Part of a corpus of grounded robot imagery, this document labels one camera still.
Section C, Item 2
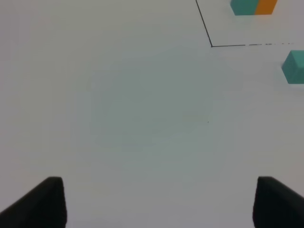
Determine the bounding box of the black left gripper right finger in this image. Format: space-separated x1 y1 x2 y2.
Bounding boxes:
252 176 304 228

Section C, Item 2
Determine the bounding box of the template teal cube block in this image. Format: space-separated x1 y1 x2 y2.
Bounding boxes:
230 0 259 16

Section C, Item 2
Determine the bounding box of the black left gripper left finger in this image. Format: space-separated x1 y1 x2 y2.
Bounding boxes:
0 177 67 228

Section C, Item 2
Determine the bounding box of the template orange cube block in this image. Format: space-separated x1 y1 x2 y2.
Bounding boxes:
255 0 277 15

